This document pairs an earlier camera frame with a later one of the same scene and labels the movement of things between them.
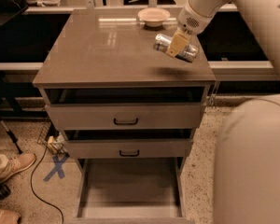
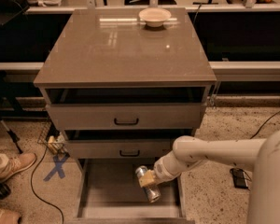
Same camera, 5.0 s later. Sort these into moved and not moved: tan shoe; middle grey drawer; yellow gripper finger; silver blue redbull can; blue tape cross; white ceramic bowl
Moved: silver blue redbull can; yellow gripper finger
Not moved: middle grey drawer; blue tape cross; tan shoe; white ceramic bowl
